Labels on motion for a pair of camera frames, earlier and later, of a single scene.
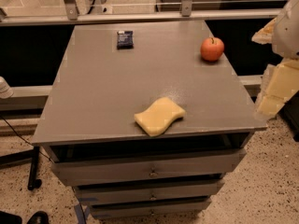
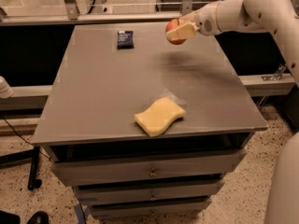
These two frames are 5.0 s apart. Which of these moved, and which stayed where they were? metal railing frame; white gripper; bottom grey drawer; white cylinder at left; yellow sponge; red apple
Moved: white gripper; red apple
Stayed: white cylinder at left; metal railing frame; bottom grey drawer; yellow sponge
